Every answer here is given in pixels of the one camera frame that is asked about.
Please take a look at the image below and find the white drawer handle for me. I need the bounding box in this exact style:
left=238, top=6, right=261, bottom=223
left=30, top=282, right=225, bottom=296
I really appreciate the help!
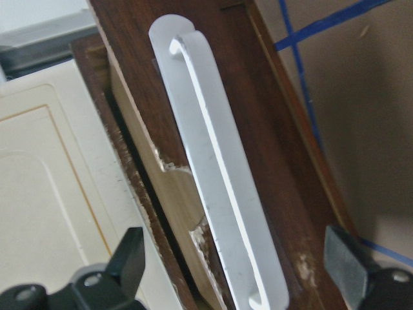
left=148, top=14, right=290, bottom=309

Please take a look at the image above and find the dark brown wooden drawer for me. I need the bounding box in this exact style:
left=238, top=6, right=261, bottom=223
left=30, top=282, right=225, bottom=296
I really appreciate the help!
left=72, top=1, right=353, bottom=309

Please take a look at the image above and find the cream plastic storage cabinet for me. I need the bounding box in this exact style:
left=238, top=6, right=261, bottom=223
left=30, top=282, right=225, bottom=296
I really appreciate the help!
left=1, top=60, right=181, bottom=309

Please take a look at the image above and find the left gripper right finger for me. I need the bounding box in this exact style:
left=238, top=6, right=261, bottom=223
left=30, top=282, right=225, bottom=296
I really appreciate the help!
left=323, top=225, right=412, bottom=309

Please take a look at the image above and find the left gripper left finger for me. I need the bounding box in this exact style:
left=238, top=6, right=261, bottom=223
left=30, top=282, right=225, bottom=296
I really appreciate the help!
left=1, top=227, right=145, bottom=309

